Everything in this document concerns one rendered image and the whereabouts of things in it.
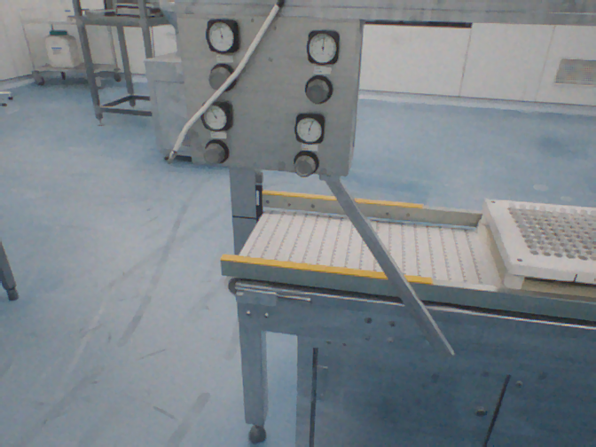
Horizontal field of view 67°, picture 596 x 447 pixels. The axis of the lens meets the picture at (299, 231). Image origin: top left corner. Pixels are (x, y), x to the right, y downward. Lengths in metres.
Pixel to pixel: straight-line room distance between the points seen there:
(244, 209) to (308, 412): 0.46
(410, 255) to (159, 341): 1.30
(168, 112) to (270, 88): 3.07
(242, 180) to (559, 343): 0.66
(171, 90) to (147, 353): 2.19
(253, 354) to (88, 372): 0.80
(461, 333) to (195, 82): 0.55
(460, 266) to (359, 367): 0.27
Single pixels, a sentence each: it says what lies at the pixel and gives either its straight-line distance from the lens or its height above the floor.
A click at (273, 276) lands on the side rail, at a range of 0.74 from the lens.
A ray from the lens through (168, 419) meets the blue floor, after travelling 1.66.
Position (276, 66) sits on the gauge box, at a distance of 0.58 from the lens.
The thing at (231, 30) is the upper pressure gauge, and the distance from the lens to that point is 0.58.
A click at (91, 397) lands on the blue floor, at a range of 1.81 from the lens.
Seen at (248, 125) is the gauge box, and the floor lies 1.10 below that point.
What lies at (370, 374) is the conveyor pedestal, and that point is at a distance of 0.92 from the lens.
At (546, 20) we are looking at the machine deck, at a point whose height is 1.23.
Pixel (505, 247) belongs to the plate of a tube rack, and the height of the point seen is 0.90.
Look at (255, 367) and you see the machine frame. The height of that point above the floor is 0.33.
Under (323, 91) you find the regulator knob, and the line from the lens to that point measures 0.55.
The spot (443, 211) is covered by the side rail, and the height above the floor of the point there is 0.86.
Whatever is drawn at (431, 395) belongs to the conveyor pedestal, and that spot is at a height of 0.58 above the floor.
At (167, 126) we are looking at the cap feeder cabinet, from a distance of 3.68.
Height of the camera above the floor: 1.27
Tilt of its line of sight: 29 degrees down
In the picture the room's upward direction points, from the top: 1 degrees clockwise
